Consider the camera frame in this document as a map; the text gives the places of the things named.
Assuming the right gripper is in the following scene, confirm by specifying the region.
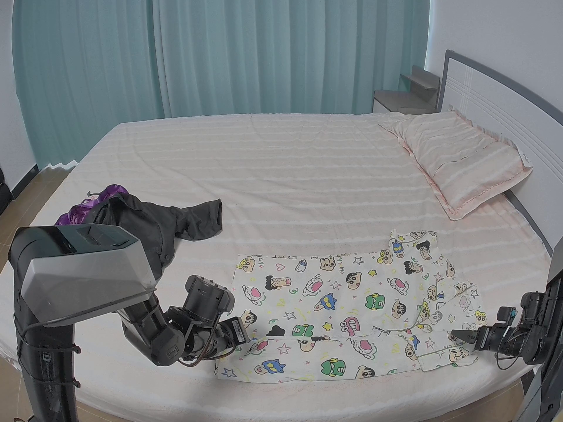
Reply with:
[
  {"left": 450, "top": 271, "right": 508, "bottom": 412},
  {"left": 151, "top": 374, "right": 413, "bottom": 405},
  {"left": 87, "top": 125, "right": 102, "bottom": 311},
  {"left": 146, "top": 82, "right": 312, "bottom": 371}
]
[{"left": 475, "top": 324, "right": 505, "bottom": 354}]

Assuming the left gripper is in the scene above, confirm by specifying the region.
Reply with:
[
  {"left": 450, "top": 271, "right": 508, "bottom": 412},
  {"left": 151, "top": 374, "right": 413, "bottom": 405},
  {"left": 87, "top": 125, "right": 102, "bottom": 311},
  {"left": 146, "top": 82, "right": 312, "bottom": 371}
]
[{"left": 208, "top": 316, "right": 252, "bottom": 359}]

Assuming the white printed pyjama top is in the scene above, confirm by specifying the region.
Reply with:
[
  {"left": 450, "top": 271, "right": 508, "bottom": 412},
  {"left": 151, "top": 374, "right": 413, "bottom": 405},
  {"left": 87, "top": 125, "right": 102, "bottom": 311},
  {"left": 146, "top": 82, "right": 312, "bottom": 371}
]
[{"left": 214, "top": 228, "right": 486, "bottom": 383}]

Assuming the bed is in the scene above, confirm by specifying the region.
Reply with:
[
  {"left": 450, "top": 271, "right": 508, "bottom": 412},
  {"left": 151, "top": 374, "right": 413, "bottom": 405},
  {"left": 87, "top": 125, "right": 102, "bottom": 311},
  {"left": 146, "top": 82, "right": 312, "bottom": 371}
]
[{"left": 0, "top": 50, "right": 563, "bottom": 422}]

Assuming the black shirt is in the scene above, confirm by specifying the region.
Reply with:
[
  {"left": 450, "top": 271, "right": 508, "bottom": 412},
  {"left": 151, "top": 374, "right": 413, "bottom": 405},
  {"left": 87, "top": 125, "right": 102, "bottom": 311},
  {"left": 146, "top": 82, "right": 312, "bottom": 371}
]
[{"left": 90, "top": 194, "right": 223, "bottom": 276}]

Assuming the pale pink striped pillow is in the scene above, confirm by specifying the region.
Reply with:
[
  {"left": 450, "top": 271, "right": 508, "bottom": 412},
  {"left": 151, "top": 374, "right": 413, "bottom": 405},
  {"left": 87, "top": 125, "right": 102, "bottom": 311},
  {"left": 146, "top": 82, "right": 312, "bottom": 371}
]
[{"left": 377, "top": 107, "right": 535, "bottom": 221}]

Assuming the purple satin garment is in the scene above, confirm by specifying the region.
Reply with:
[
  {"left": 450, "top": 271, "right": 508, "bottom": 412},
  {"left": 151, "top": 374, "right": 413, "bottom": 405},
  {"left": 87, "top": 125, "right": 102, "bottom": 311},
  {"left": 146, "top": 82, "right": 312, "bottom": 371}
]
[{"left": 55, "top": 184, "right": 130, "bottom": 227}]

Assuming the grey bedside table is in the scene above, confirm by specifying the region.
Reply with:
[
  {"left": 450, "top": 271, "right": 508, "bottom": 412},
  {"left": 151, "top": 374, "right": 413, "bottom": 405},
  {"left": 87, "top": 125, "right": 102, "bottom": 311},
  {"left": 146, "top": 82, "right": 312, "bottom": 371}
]
[{"left": 373, "top": 65, "right": 441, "bottom": 114}]

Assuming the blue-green curtain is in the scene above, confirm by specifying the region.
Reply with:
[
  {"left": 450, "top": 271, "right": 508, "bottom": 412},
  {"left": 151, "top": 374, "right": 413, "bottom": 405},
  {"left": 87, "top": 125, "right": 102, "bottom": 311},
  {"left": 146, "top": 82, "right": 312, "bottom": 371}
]
[
  {"left": 13, "top": 0, "right": 165, "bottom": 170},
  {"left": 152, "top": 0, "right": 434, "bottom": 120}
]

